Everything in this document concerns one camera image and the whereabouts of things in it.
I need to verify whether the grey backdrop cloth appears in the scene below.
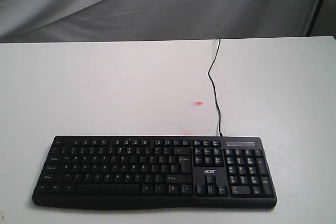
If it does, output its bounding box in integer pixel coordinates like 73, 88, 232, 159
1, 0, 318, 42

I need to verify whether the black acer keyboard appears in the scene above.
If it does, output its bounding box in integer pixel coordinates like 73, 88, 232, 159
32, 136, 277, 210

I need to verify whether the black keyboard cable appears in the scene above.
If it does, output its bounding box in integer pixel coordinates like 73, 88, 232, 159
208, 37, 224, 137

